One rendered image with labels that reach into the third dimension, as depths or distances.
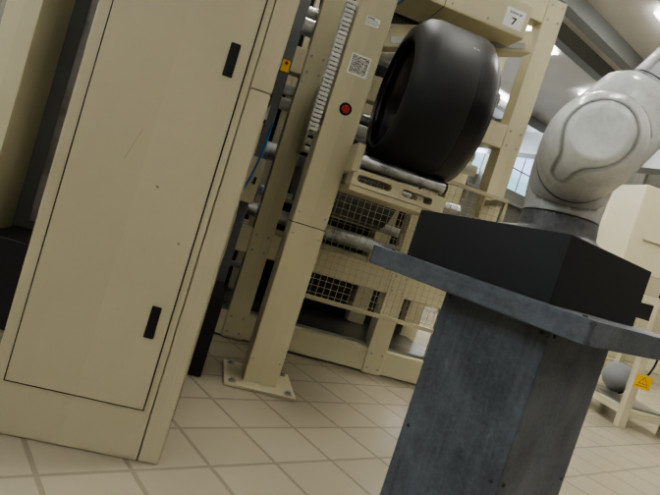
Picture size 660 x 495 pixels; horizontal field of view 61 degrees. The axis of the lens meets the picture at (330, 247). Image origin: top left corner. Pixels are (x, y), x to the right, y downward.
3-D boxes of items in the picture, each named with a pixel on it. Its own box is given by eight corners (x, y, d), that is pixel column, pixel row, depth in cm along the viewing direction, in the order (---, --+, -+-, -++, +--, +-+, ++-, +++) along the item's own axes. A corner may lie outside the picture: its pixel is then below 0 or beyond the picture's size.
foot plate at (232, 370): (223, 384, 199) (224, 378, 199) (222, 360, 225) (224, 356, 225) (295, 402, 204) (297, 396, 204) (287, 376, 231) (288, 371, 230)
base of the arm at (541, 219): (617, 264, 121) (625, 239, 121) (579, 244, 105) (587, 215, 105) (537, 247, 133) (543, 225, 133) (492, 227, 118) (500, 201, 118)
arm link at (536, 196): (593, 232, 123) (621, 135, 123) (611, 222, 106) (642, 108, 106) (518, 213, 128) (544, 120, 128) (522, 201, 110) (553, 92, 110)
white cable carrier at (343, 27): (307, 128, 202) (348, -2, 199) (305, 130, 207) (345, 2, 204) (319, 133, 203) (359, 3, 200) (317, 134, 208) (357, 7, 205)
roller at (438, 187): (357, 164, 198) (360, 152, 198) (354, 165, 202) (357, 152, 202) (446, 194, 205) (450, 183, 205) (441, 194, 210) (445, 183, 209)
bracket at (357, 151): (351, 169, 194) (358, 141, 193) (329, 171, 233) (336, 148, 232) (359, 172, 195) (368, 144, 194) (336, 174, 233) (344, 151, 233)
